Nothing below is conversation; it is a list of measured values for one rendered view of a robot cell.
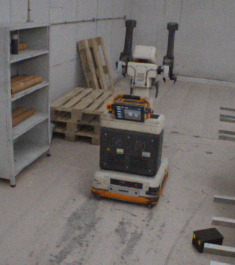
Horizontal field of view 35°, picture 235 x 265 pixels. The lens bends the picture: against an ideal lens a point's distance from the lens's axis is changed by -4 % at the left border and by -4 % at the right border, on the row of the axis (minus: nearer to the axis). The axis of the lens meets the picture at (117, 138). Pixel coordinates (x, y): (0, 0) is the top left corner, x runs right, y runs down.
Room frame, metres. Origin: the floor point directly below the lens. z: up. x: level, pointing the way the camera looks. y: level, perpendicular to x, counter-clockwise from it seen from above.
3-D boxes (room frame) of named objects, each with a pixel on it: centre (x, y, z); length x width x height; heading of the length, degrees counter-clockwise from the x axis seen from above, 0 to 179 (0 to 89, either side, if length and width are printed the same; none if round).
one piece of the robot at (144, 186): (3.07, -0.10, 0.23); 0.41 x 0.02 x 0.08; 75
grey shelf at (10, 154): (3.77, 1.11, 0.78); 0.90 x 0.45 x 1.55; 165
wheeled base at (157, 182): (3.39, -0.16, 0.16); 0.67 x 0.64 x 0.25; 165
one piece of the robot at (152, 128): (3.30, -0.14, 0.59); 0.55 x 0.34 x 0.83; 75
